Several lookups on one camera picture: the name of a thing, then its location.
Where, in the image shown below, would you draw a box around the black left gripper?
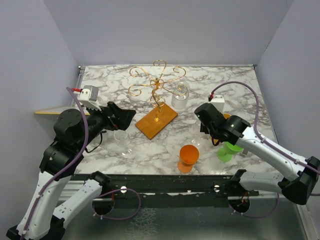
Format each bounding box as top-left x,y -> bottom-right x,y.
77,99 -> 137,150

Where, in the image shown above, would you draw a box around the orange plastic goblet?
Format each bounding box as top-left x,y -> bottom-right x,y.
177,144 -> 200,173

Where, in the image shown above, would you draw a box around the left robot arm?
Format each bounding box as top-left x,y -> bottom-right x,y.
6,101 -> 136,240

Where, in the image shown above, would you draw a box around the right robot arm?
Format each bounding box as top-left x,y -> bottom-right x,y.
194,103 -> 320,205

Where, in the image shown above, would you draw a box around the clear stemmed wine glass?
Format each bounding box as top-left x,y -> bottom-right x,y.
113,130 -> 132,156

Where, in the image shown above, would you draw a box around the yellow plastic goblet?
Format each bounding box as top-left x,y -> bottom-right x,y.
210,113 -> 231,146

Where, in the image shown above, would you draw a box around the green plastic goblet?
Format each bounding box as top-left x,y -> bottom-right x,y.
216,142 -> 243,163

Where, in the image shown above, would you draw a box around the small white grey tag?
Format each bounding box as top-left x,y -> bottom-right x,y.
241,148 -> 249,157

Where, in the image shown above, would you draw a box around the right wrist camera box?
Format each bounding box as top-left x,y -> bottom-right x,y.
210,95 -> 225,113

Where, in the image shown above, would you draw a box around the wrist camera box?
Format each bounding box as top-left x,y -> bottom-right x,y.
210,95 -> 225,113
78,85 -> 99,102

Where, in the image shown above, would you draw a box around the gold wire glass rack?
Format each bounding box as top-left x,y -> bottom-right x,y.
127,59 -> 187,140

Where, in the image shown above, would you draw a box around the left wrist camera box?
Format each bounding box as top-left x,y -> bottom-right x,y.
78,85 -> 99,102

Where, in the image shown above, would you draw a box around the black front mounting rail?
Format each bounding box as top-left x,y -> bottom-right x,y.
72,172 -> 261,208

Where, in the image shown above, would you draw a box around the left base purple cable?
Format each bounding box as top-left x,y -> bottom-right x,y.
91,186 -> 143,221

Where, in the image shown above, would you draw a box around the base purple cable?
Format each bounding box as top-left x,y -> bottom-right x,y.
91,186 -> 143,221
231,189 -> 280,218

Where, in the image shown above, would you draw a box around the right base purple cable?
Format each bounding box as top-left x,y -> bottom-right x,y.
231,189 -> 280,218

